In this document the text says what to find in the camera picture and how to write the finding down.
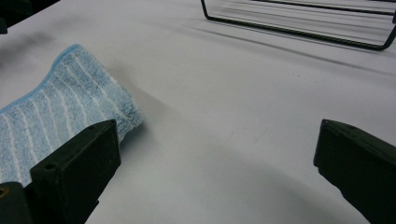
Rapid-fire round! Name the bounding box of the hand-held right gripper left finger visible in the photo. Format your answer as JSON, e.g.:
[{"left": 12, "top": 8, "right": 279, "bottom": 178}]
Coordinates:
[{"left": 29, "top": 119, "right": 122, "bottom": 224}]

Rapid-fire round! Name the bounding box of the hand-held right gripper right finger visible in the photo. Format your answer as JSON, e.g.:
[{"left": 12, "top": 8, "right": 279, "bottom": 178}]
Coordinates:
[{"left": 313, "top": 119, "right": 396, "bottom": 224}]

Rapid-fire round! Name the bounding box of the blue striped towel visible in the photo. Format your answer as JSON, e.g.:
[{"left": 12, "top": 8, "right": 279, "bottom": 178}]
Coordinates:
[{"left": 0, "top": 43, "right": 145, "bottom": 188}]

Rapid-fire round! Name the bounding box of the black wire rack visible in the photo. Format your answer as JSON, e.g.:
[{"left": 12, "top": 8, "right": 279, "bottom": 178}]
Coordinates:
[{"left": 200, "top": 0, "right": 396, "bottom": 51}]

